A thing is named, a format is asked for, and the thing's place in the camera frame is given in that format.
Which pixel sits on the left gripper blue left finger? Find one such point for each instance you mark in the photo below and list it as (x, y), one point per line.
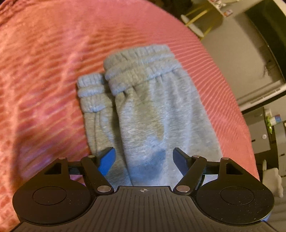
(95, 169)

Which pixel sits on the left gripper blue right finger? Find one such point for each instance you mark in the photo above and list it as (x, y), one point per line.
(192, 169)

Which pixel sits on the grey sweatpants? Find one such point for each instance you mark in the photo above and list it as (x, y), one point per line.
(144, 106)

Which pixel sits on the grey drawer cabinet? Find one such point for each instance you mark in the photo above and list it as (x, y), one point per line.
(268, 142)

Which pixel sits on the cream upholstered chair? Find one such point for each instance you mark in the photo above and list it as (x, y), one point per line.
(272, 180)

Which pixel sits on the red ribbed bedspread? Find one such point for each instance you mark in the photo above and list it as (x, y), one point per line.
(47, 45)

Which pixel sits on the yellow legged side table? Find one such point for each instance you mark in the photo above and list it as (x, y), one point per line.
(205, 16)

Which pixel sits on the wall mounted black television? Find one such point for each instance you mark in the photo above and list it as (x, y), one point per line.
(269, 19)

